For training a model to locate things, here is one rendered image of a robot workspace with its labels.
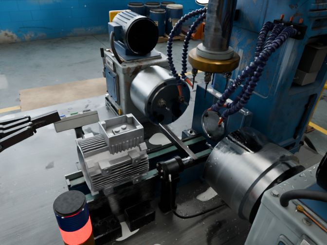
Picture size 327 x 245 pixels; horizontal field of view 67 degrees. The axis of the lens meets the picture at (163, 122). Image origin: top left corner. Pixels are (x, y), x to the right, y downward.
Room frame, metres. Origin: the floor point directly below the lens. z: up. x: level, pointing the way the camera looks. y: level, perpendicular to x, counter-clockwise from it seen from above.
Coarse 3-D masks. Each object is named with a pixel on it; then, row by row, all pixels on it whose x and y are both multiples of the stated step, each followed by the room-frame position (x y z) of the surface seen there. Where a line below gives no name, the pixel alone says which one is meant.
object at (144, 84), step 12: (144, 72) 1.11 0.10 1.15; (156, 72) 1.09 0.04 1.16; (168, 72) 1.10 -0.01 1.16; (132, 84) 1.10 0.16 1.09; (144, 84) 1.04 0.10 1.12; (156, 84) 1.00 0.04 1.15; (168, 84) 1.02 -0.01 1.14; (132, 96) 1.07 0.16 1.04; (144, 96) 0.99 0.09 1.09; (156, 96) 0.98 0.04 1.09; (168, 96) 1.01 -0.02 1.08; (180, 96) 1.03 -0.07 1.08; (144, 108) 0.97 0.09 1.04; (156, 108) 0.98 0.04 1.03; (180, 108) 1.05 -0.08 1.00; (156, 120) 0.98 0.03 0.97; (168, 120) 1.02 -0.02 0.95
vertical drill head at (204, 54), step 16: (208, 0) 0.86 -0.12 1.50; (224, 0) 0.82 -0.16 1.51; (208, 16) 0.84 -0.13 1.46; (224, 16) 0.82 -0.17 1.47; (208, 32) 0.83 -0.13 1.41; (224, 32) 0.82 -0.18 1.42; (208, 48) 0.83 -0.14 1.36; (224, 48) 0.82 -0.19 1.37; (192, 64) 0.82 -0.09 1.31; (208, 64) 0.78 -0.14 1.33; (224, 64) 0.78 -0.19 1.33; (208, 80) 0.79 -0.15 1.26
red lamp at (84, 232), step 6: (90, 222) 0.31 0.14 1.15; (84, 228) 0.29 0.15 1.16; (90, 228) 0.30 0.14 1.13; (66, 234) 0.28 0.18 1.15; (72, 234) 0.28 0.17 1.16; (78, 234) 0.28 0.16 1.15; (84, 234) 0.29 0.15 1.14; (90, 234) 0.30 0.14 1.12; (66, 240) 0.28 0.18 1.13; (72, 240) 0.27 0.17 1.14; (78, 240) 0.28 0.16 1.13; (84, 240) 0.28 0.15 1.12
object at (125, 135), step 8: (104, 120) 0.70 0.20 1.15; (112, 120) 0.71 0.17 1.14; (120, 120) 0.72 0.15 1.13; (128, 120) 0.72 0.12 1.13; (136, 120) 0.71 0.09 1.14; (104, 128) 0.68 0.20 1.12; (112, 128) 0.69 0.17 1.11; (120, 128) 0.68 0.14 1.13; (128, 128) 0.70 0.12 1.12; (136, 128) 0.67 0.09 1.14; (104, 136) 0.64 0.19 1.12; (112, 136) 0.61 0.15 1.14; (120, 136) 0.62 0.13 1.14; (128, 136) 0.64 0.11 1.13; (136, 136) 0.65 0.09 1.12; (112, 144) 0.61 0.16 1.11; (120, 144) 0.62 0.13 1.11; (128, 144) 0.64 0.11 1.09; (136, 144) 0.65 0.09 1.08; (112, 152) 0.60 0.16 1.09; (120, 152) 0.62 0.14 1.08
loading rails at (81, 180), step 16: (192, 144) 0.88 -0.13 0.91; (160, 160) 0.79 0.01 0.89; (80, 176) 0.65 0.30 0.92; (144, 176) 0.67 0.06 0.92; (192, 176) 0.76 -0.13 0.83; (112, 192) 0.57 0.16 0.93; (128, 192) 0.60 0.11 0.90; (144, 192) 0.63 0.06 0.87; (160, 192) 0.68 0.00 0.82; (176, 192) 0.68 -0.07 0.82; (96, 208) 0.54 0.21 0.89; (112, 208) 0.57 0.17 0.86
